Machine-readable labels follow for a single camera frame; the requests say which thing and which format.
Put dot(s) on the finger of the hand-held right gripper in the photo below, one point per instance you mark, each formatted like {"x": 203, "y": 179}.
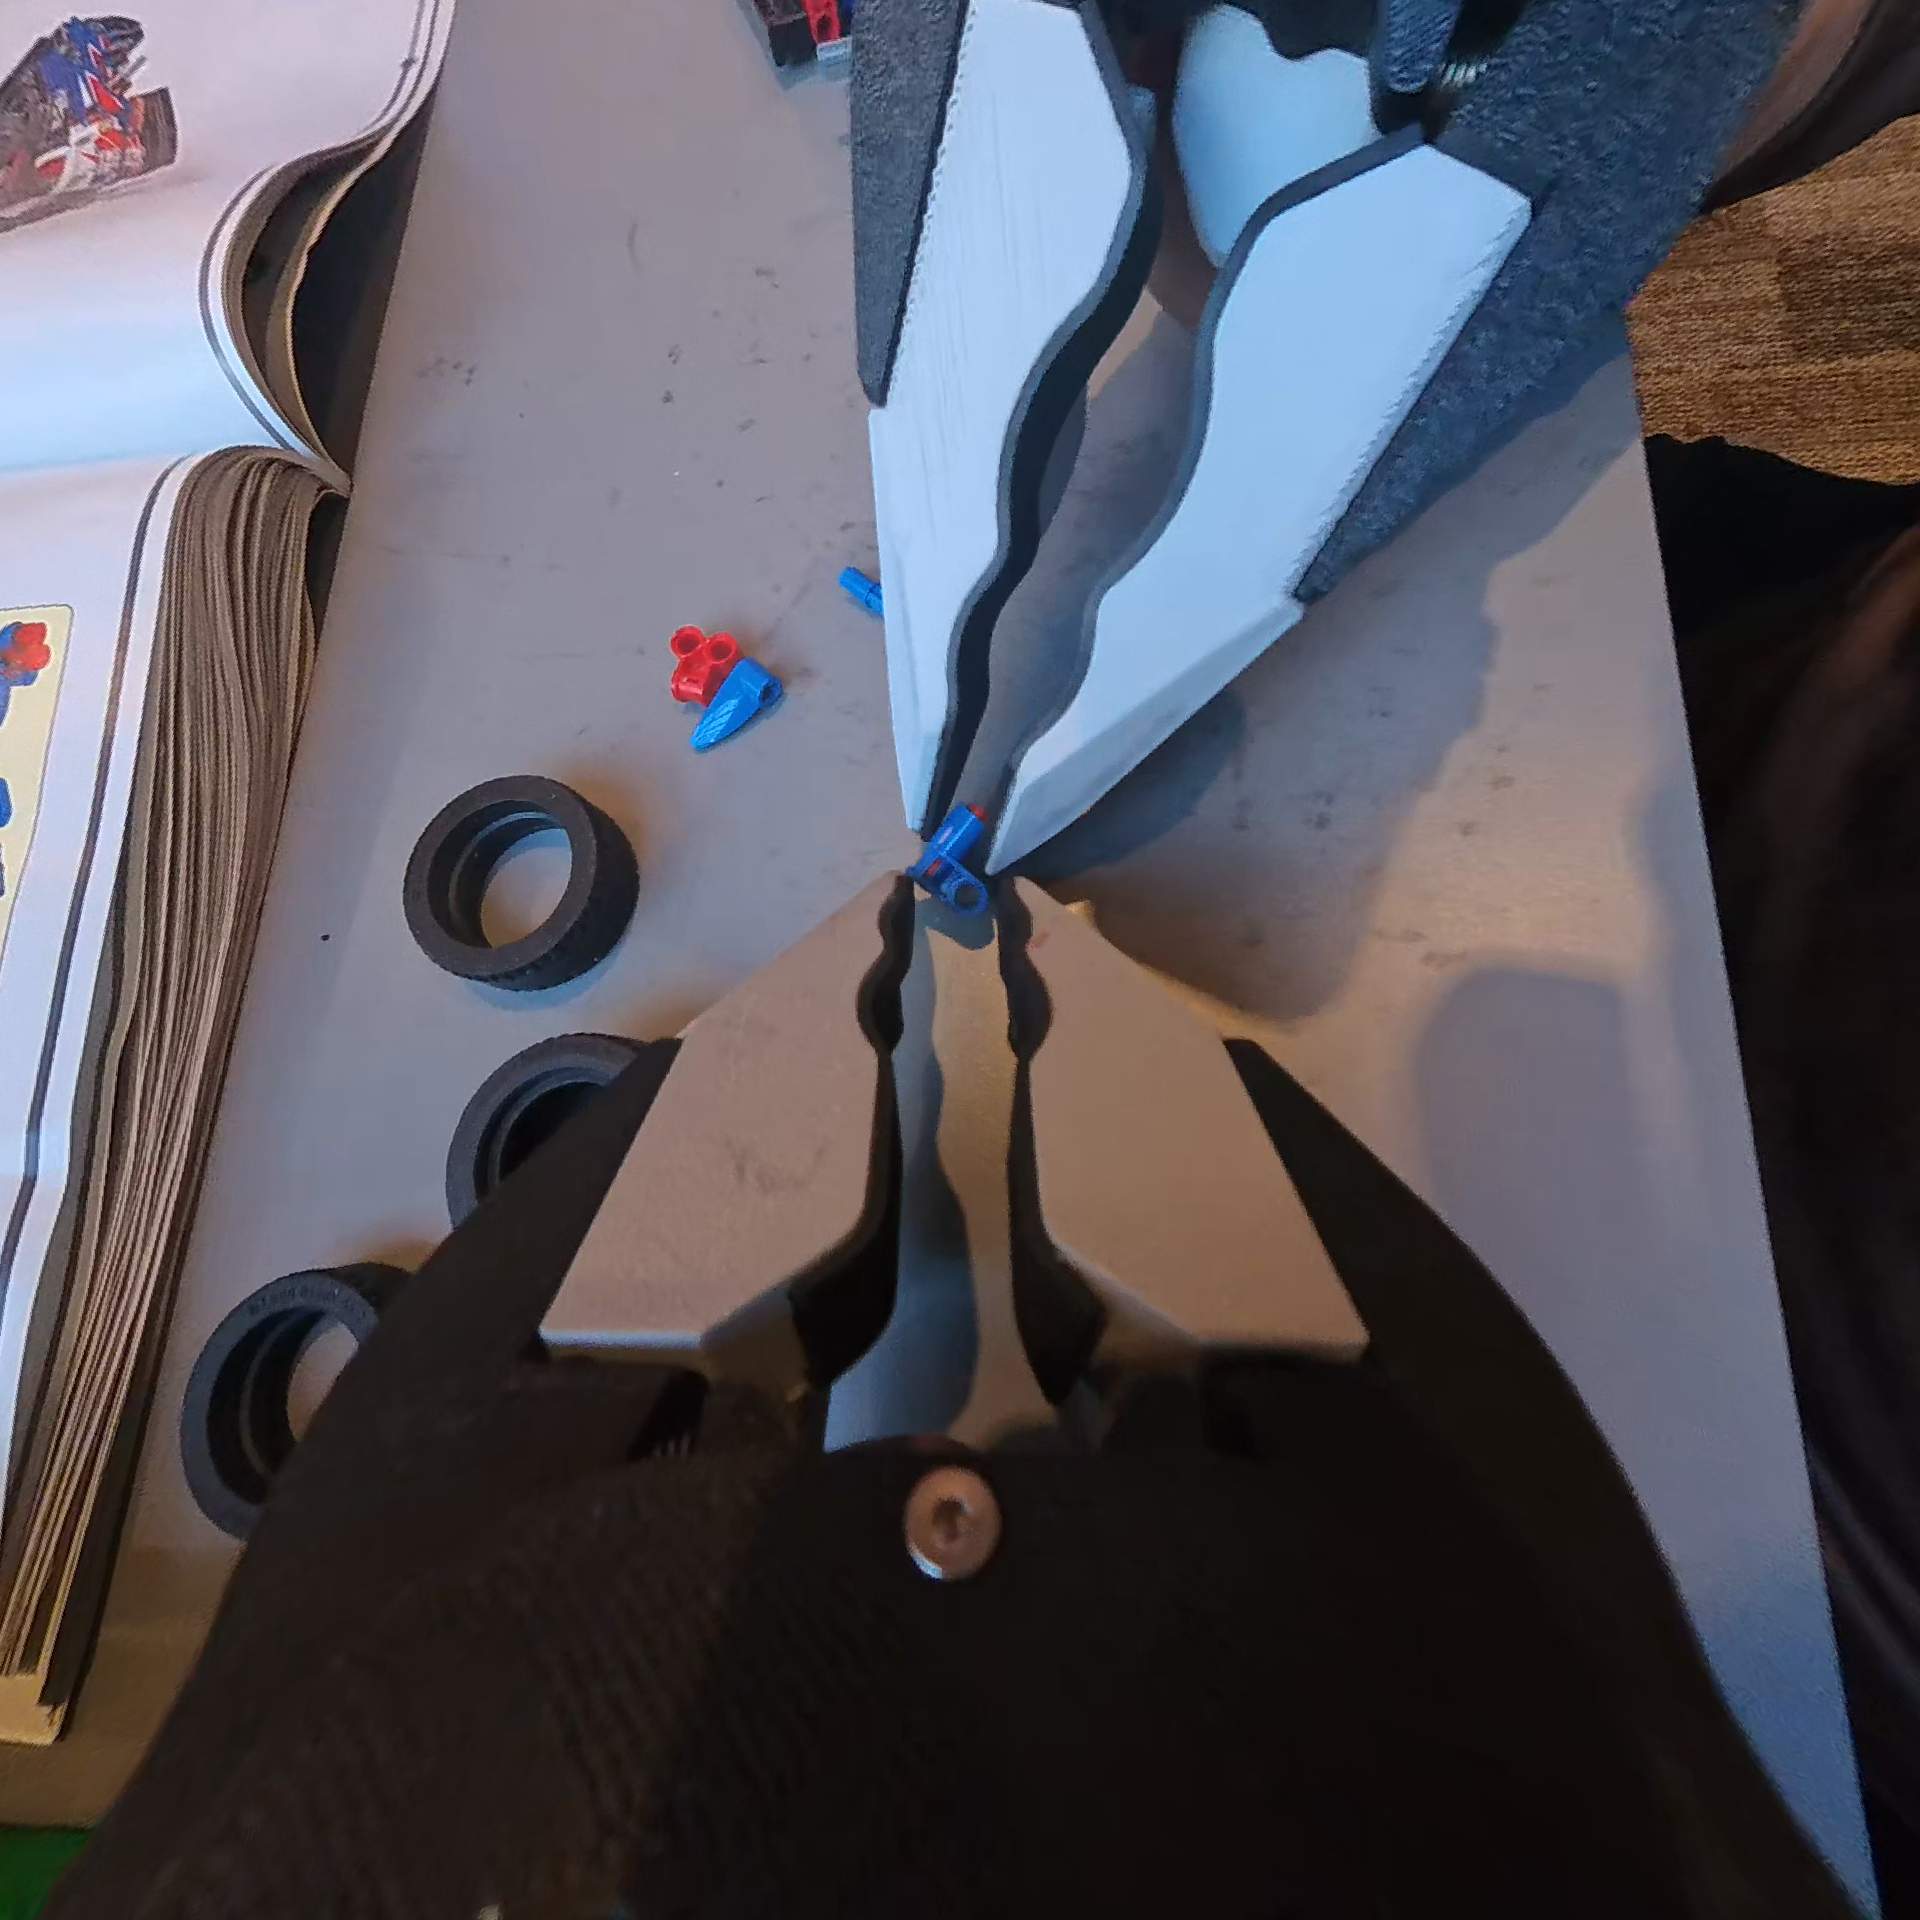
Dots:
{"x": 1003, "y": 299}
{"x": 1319, "y": 375}

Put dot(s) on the blue curved toy piece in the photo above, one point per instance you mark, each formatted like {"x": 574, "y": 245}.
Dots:
{"x": 734, "y": 710}

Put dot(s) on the blue toy pin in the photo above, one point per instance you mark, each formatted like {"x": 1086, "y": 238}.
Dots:
{"x": 857, "y": 589}

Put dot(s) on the blue toy connector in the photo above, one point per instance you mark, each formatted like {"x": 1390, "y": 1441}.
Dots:
{"x": 945, "y": 866}

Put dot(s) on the green plastic bin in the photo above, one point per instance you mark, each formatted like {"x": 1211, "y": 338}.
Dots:
{"x": 36, "y": 1874}

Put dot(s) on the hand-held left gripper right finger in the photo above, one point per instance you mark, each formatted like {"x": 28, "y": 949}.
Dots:
{"x": 1185, "y": 1201}

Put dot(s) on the red toy connector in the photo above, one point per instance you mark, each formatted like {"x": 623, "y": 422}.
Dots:
{"x": 692, "y": 675}

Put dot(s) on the black toy tire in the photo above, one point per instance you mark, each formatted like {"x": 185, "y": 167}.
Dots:
{"x": 470, "y": 1154}
{"x": 434, "y": 902}
{"x": 210, "y": 1424}

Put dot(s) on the toy brick car model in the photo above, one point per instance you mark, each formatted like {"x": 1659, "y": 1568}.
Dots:
{"x": 796, "y": 23}

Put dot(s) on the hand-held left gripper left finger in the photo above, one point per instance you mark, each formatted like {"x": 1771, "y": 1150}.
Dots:
{"x": 734, "y": 1184}

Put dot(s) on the grey desk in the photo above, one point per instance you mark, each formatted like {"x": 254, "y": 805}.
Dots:
{"x": 600, "y": 375}

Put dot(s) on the open instruction booklet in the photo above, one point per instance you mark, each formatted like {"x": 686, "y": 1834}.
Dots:
{"x": 150, "y": 299}

